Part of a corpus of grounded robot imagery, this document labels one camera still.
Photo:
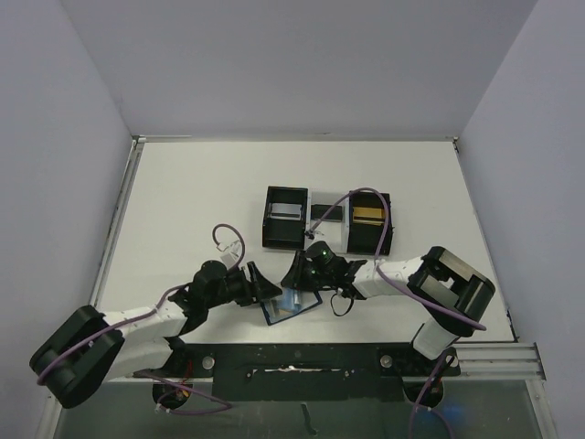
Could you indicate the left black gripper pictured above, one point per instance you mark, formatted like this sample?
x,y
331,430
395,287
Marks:
x,y
249,281

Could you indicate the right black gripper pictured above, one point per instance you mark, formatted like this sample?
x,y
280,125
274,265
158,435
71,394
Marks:
x,y
303,268

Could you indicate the blue leather card holder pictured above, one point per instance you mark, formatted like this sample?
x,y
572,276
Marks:
x,y
288,305

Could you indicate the black white card tray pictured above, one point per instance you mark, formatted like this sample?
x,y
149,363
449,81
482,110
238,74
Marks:
x,y
323,211

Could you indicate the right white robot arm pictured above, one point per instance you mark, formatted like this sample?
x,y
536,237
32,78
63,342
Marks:
x,y
452,291

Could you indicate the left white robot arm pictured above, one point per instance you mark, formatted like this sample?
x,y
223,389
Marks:
x,y
92,347

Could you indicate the silver credit card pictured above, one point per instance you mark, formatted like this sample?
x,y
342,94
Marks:
x,y
286,211

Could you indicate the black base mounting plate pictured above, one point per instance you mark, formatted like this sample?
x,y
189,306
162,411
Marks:
x,y
318,372

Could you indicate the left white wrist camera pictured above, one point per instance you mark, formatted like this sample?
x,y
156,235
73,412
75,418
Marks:
x,y
230,253

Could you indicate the aluminium frame rail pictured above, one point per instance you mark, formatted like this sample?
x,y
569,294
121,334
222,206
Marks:
x,y
500,361

